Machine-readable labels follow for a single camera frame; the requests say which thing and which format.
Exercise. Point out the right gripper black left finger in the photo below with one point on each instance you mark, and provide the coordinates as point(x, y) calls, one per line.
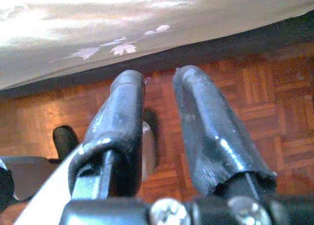
point(122, 112)

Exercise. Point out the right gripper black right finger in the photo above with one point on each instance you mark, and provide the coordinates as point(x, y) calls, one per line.
point(208, 127)

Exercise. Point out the beige leaf-print bed sheet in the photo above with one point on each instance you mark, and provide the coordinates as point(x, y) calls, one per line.
point(147, 19)

